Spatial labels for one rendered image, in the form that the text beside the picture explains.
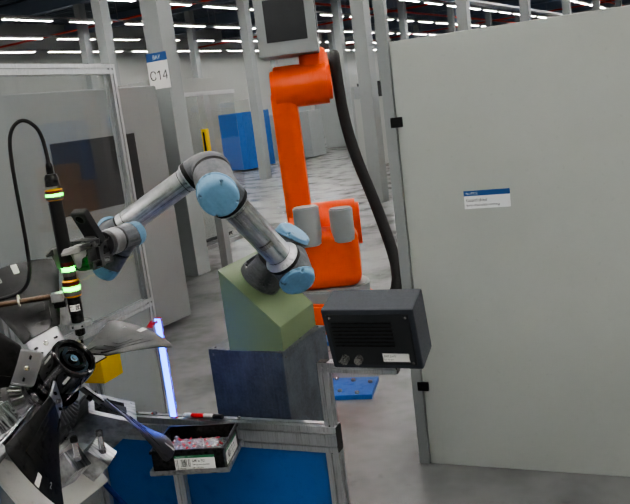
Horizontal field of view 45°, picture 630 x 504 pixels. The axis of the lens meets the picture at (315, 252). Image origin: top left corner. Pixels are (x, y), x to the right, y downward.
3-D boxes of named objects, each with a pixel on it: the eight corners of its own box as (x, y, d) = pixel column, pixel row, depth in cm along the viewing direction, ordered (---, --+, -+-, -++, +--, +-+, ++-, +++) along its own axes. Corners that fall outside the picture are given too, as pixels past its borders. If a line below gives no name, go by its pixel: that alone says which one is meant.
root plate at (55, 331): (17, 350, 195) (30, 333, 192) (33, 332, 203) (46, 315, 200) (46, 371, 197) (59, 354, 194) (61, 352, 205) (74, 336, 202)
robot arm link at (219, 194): (313, 256, 255) (216, 147, 220) (324, 285, 243) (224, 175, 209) (284, 275, 257) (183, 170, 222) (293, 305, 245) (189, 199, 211)
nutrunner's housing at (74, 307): (72, 338, 200) (39, 164, 192) (73, 334, 204) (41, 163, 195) (87, 335, 201) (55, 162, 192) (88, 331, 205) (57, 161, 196)
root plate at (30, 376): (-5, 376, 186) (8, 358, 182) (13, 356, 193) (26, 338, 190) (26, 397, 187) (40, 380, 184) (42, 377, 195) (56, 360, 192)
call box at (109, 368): (66, 386, 250) (60, 356, 248) (85, 375, 259) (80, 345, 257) (105, 388, 244) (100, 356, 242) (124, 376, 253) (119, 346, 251)
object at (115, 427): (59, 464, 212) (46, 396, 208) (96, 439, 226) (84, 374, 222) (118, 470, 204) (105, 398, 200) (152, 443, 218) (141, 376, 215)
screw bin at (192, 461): (152, 474, 215) (148, 451, 214) (171, 447, 231) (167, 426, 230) (226, 471, 211) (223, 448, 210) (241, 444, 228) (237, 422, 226)
